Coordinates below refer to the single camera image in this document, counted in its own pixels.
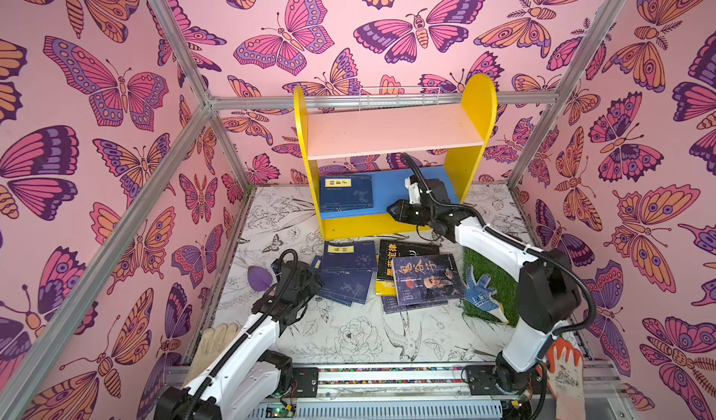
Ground blue book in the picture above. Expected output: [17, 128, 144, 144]
[319, 175, 374, 213]
[321, 241, 378, 272]
[311, 256, 373, 306]

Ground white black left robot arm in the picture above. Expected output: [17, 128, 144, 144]
[153, 259, 324, 419]

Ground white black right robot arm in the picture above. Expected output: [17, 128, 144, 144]
[387, 174, 593, 394]

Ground purple egg-shaped sponge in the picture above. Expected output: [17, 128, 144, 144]
[246, 265, 273, 292]

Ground black book yellow title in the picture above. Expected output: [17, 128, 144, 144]
[377, 239, 440, 281]

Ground purple portrait cover book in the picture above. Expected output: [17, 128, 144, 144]
[392, 254, 465, 306]

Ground yellow book under black book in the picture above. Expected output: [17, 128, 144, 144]
[376, 259, 397, 297]

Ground yellow bookshelf pink blue shelves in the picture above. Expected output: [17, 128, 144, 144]
[293, 75, 498, 241]

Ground beige work glove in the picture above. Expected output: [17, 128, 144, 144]
[184, 323, 241, 386]

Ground green artificial grass mat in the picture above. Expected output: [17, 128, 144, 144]
[464, 248, 518, 327]

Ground orange white work glove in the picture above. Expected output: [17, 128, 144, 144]
[546, 338, 585, 420]

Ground black corrugated right cable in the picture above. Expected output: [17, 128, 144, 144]
[400, 152, 598, 337]

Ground black corrugated cable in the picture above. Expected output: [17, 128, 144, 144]
[400, 152, 598, 337]
[183, 248, 300, 420]

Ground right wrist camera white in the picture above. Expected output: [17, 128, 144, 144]
[405, 175, 423, 205]

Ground black corrugated left cable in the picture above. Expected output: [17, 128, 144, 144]
[183, 248, 300, 420]

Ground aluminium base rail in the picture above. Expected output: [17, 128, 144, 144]
[161, 362, 622, 420]

